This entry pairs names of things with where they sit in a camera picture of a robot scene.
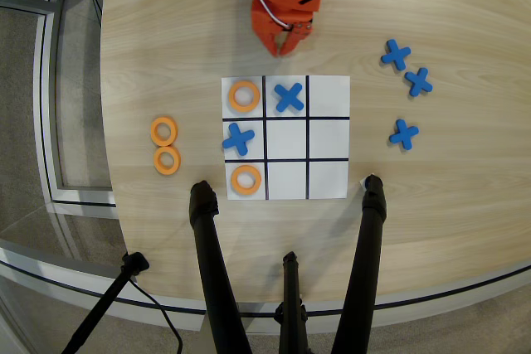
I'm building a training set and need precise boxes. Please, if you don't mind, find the white tic-tac-toe grid paper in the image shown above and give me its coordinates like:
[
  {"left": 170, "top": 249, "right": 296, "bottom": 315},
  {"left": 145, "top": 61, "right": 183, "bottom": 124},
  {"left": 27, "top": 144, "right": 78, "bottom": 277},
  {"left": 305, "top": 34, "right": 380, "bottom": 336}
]
[{"left": 221, "top": 75, "right": 352, "bottom": 201}]

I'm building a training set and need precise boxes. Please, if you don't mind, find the short black tripod leg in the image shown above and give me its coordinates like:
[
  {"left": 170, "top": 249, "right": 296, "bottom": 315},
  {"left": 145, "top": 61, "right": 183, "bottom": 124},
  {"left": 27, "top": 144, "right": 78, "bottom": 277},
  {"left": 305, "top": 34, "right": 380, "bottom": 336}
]
[{"left": 273, "top": 250, "right": 310, "bottom": 354}]

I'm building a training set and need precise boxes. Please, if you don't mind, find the black floor cable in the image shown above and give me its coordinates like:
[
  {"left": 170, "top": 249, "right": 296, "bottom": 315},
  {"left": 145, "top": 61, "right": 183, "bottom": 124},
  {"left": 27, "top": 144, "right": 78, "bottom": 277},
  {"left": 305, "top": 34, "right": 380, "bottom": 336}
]
[{"left": 127, "top": 278, "right": 184, "bottom": 354}]

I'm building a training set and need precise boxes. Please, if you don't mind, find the thick black tripod leg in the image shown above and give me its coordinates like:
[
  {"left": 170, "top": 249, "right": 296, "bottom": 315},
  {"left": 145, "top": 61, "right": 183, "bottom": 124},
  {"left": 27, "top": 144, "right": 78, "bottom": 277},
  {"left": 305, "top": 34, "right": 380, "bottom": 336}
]
[
  {"left": 330, "top": 174, "right": 388, "bottom": 354},
  {"left": 188, "top": 180, "right": 254, "bottom": 354}
]

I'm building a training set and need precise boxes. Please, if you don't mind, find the blue foam cross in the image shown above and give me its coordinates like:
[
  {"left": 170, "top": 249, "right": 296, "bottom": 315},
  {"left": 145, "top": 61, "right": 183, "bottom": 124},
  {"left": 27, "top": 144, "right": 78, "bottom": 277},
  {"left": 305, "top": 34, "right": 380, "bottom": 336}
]
[
  {"left": 404, "top": 66, "right": 434, "bottom": 99},
  {"left": 388, "top": 119, "right": 420, "bottom": 152},
  {"left": 381, "top": 39, "right": 412, "bottom": 72},
  {"left": 273, "top": 83, "right": 304, "bottom": 115},
  {"left": 222, "top": 122, "right": 256, "bottom": 157}
]

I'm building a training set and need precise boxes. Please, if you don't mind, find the grey metal window frame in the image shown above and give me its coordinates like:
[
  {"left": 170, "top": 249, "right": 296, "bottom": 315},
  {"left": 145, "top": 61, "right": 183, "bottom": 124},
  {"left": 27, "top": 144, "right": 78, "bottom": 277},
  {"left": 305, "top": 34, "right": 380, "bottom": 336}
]
[{"left": 0, "top": 0, "right": 119, "bottom": 219}]

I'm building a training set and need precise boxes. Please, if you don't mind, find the thin black stand pole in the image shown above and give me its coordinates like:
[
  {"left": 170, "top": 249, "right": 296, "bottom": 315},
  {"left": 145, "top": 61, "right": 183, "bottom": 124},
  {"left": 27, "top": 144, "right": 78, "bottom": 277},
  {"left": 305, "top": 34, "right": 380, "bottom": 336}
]
[{"left": 61, "top": 251, "right": 150, "bottom": 354}]

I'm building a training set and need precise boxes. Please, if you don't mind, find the orange foam ring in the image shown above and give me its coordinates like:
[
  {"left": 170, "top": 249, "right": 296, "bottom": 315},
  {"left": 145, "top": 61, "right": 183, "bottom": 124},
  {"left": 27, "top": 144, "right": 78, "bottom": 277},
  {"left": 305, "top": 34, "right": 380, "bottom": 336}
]
[
  {"left": 153, "top": 145, "right": 183, "bottom": 176},
  {"left": 230, "top": 164, "right": 263, "bottom": 196},
  {"left": 227, "top": 80, "right": 261, "bottom": 114},
  {"left": 149, "top": 116, "right": 179, "bottom": 146}
]

